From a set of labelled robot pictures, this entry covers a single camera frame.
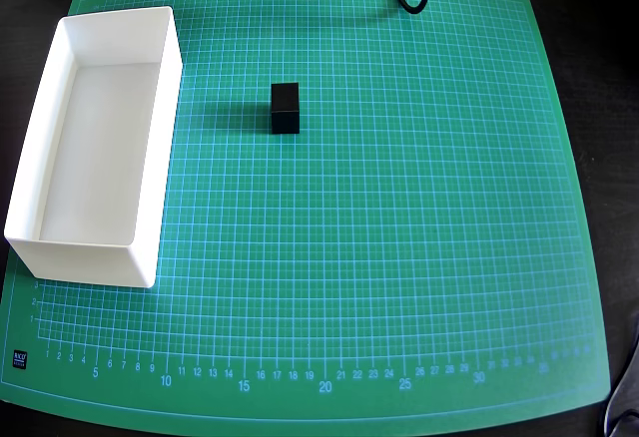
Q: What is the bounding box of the white rectangular plastic bin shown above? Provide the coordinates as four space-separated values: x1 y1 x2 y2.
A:
3 5 184 289

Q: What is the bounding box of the green cutting mat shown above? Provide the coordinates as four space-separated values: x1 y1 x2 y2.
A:
0 0 613 437

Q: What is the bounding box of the black cube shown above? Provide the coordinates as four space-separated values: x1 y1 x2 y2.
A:
271 82 301 135

